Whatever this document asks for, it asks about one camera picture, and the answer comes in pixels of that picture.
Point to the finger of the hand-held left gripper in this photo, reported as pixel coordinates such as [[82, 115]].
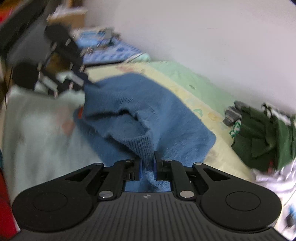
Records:
[[64, 83], [74, 58]]

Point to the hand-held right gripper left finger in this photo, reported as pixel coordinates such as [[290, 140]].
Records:
[[139, 170]]

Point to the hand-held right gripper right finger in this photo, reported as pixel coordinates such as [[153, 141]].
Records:
[[155, 169]]

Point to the blue knit sweater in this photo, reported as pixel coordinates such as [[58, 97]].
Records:
[[161, 111]]

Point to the dark green striped clothes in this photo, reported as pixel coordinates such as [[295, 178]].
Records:
[[254, 139]]

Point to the cardboard box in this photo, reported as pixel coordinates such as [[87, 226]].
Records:
[[71, 18]]

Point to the blue patterned pillow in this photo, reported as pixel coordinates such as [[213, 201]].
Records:
[[120, 52]]

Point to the grey knit cloth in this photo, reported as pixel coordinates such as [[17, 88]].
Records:
[[231, 117]]

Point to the white cloth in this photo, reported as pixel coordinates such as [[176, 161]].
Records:
[[277, 183]]

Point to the red garment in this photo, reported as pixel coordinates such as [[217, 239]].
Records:
[[7, 208]]

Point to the white printed sheet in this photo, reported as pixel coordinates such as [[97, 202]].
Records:
[[289, 217]]

